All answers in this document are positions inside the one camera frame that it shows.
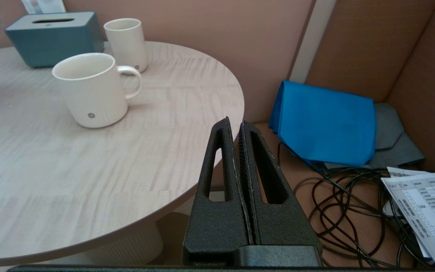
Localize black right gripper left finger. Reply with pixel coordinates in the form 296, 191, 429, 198
182, 117, 254, 266

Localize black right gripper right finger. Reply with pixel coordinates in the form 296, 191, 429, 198
238, 120, 322, 247

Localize blue folded cloth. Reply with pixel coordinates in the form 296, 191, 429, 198
268, 80, 376, 167

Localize grey folded cloth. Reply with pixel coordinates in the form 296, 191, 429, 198
321, 103, 426, 170

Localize printed paper sheet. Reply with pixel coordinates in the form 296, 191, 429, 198
381, 167, 435, 269

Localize white ribbed mug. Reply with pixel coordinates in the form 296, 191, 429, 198
52, 53, 143, 129

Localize brown upholstered sofa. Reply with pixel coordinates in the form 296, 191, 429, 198
210, 0, 435, 269

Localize blue-grey tissue box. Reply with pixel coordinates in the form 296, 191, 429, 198
5, 11, 105, 68

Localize black tangled cables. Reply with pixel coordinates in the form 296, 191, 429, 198
277, 142, 429, 269

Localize white ribbed table pedestal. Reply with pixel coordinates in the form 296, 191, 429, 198
85, 221, 164, 265

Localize white handleless cup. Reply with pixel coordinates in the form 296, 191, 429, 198
103, 18, 149, 73

